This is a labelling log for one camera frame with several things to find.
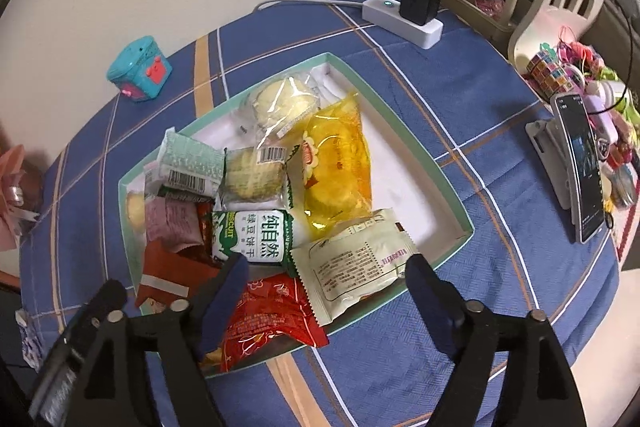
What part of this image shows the pile of colourful trinkets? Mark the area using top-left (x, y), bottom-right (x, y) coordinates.
top-left (557, 27), bottom-right (640, 210)

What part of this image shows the blue plaid tablecloth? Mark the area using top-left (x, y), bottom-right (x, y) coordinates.
top-left (20, 0), bottom-right (621, 427)

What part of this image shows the clear packet with pale cake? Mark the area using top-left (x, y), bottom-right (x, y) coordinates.
top-left (237, 72), bottom-right (321, 142)

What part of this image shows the green white biscuit packet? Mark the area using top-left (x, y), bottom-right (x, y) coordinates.
top-left (210, 207), bottom-right (301, 265)

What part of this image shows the teal toy house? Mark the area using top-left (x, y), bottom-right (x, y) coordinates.
top-left (106, 36), bottom-right (173, 104)

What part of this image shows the black smartphone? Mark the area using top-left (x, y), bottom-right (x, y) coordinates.
top-left (550, 93), bottom-right (608, 245)

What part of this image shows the small dark red candy packet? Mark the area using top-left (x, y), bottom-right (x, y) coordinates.
top-left (135, 241), bottom-right (223, 310)

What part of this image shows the pink snack packet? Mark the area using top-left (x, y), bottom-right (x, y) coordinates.
top-left (145, 197), bottom-right (203, 253)

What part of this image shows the orange jelly cup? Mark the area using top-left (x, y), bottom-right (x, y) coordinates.
top-left (125, 189), bottom-right (151, 235)

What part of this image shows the colourful puzzle cube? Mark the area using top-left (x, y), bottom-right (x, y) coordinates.
top-left (525, 49), bottom-right (578, 100)

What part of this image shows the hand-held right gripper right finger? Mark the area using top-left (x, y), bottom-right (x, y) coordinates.
top-left (404, 253), bottom-right (587, 427)

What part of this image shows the pink flower bouquet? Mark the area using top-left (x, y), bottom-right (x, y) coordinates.
top-left (0, 144), bottom-right (41, 253)

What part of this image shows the green-edged clear cake packet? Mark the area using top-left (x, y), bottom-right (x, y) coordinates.
top-left (220, 144), bottom-right (293, 212)

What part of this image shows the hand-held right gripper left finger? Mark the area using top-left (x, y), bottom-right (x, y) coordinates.
top-left (75, 253), bottom-right (251, 427)

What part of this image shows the teal green snack packet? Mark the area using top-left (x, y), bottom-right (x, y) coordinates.
top-left (144, 129), bottom-right (226, 200)

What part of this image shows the red flower print snack packet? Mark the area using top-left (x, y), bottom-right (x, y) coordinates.
top-left (220, 274), bottom-right (330, 373)

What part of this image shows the white power strip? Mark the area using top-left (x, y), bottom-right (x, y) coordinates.
top-left (361, 0), bottom-right (445, 50)

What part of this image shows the yellow clear cake packet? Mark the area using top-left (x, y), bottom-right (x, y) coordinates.
top-left (300, 93), bottom-right (375, 240)

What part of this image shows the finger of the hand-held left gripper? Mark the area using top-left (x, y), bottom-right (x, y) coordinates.
top-left (75, 279), bottom-right (128, 334)

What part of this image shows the cream white snack packet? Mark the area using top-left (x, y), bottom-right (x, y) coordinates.
top-left (290, 208), bottom-right (418, 327)

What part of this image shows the blue white tissue packet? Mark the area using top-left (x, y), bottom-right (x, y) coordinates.
top-left (15, 307), bottom-right (46, 370)

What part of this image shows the grey phone stand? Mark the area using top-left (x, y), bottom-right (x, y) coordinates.
top-left (525, 119), bottom-right (576, 210)

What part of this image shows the teal cardboard box tray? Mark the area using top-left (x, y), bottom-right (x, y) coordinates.
top-left (117, 52), bottom-right (475, 380)

